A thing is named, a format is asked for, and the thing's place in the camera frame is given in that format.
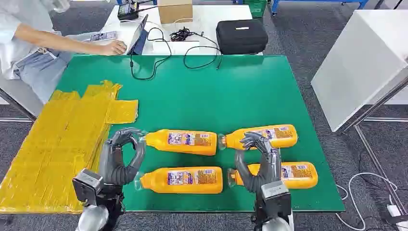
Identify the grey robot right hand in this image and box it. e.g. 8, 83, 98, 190
235, 131, 283, 194

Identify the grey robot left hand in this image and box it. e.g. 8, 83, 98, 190
99, 127, 147, 186

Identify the orange drink bottle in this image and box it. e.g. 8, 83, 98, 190
218, 124, 299, 151
140, 128, 218, 157
134, 166, 224, 195
227, 161, 319, 190

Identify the yellow plastic sheet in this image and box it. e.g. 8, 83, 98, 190
0, 79, 139, 215

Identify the green table mat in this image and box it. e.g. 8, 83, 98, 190
55, 54, 346, 214

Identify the metal panel stand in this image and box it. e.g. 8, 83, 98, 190
339, 68, 408, 218

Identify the person's hand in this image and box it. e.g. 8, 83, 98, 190
101, 39, 128, 57

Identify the white power adapter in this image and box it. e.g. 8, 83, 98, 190
386, 204, 402, 218

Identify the grey laptop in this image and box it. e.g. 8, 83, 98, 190
68, 14, 149, 56

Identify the white panel board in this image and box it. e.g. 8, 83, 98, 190
310, 9, 408, 133

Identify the black carrying case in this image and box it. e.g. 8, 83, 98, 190
216, 18, 269, 56

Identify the black power strip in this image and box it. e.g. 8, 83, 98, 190
387, 213, 408, 228

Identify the flat white box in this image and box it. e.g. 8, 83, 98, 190
152, 40, 201, 56

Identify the person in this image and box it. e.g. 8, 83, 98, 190
0, 0, 128, 104

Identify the black handheld device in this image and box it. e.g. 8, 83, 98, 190
117, 1, 140, 22

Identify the green plastic crate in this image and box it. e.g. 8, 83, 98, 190
243, 0, 268, 18

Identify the white table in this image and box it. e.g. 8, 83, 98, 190
68, 3, 264, 57

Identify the brown cardboard box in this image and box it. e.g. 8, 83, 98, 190
157, 0, 194, 26

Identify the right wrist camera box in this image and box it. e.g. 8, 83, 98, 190
260, 180, 292, 211

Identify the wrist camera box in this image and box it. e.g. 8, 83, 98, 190
72, 168, 104, 205
260, 180, 292, 211

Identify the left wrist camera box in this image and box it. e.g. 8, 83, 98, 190
72, 168, 104, 205

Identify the white floor cable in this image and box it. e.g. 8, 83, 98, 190
334, 172, 400, 231

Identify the long black cable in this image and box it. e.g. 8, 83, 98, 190
128, 26, 173, 81

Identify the looped black cable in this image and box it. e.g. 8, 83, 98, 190
183, 31, 223, 70

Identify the black cable bundle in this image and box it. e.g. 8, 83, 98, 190
169, 26, 196, 42

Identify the blue metal frame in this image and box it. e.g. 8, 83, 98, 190
270, 0, 370, 15

